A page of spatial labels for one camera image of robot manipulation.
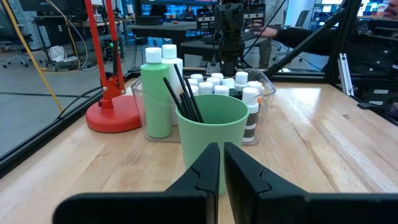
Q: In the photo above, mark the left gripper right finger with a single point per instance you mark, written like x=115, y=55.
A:
x=264, y=205

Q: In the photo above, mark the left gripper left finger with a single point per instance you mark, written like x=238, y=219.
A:
x=192, y=205

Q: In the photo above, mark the tall light green paint bottle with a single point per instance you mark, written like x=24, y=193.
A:
x=155, y=102

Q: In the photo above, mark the orange paint bottle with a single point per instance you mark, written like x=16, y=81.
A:
x=255, y=87

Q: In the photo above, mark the blue paint bottle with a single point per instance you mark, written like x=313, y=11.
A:
x=213, y=81

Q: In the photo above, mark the dark green paint bottle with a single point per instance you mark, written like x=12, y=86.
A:
x=241, y=81

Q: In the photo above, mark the grey paint bottle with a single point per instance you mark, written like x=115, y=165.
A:
x=217, y=76

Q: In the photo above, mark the tall white bottle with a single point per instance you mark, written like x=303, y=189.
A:
x=169, y=51

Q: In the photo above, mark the green plastic cup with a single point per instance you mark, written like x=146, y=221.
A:
x=214, y=140

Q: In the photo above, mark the clear plastic bin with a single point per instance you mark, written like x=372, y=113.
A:
x=268, y=102

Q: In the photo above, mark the black computer tower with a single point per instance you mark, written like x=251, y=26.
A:
x=112, y=49

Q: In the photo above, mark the black desk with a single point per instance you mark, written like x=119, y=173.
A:
x=161, y=29

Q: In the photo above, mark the white plastic bag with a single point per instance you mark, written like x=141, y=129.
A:
x=57, y=53

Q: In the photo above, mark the grey office chair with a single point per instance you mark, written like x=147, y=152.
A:
x=15, y=37

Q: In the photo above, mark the silver angle bracket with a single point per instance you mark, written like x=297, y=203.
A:
x=345, y=74

